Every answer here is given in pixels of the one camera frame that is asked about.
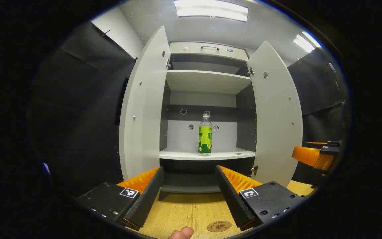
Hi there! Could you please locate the small ceiling light panel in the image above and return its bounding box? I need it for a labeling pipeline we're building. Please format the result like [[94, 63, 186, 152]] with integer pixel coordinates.
[[293, 31, 322, 53]]

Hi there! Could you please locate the large ceiling light panel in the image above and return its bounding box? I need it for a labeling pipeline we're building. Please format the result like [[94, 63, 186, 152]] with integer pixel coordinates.
[[174, 0, 249, 23]]

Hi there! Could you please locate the grey cabinet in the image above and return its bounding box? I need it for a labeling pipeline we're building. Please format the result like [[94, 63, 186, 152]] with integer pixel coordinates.
[[159, 41, 258, 194]]

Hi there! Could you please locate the green label clear bottle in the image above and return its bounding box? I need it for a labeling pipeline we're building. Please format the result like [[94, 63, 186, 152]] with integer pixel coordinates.
[[198, 112, 213, 156]]

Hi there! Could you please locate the round wooden coaster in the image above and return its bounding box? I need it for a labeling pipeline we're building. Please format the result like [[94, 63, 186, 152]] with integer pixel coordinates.
[[207, 221, 232, 233]]

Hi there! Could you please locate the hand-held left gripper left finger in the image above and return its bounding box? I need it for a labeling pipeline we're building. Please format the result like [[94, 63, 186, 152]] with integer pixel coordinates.
[[75, 167, 164, 231]]

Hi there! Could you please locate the black backdrop cloth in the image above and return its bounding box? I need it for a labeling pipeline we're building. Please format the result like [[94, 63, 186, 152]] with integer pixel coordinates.
[[29, 22, 348, 196]]

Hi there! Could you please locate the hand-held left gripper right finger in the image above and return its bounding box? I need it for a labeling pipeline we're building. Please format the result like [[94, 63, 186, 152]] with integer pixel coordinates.
[[215, 165, 306, 232]]

